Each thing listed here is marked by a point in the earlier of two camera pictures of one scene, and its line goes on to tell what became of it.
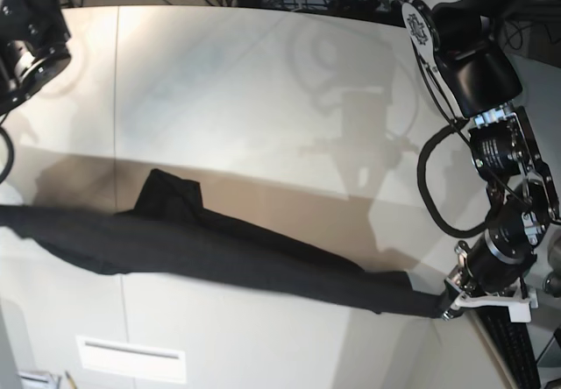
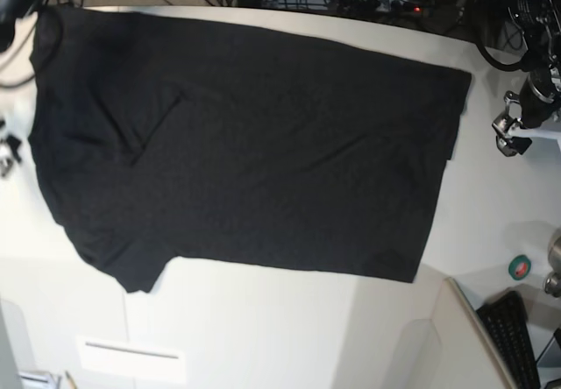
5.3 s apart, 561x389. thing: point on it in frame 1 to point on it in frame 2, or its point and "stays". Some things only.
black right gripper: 497,260 to 539,96
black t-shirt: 170,236 to 162,140
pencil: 72,383 stays
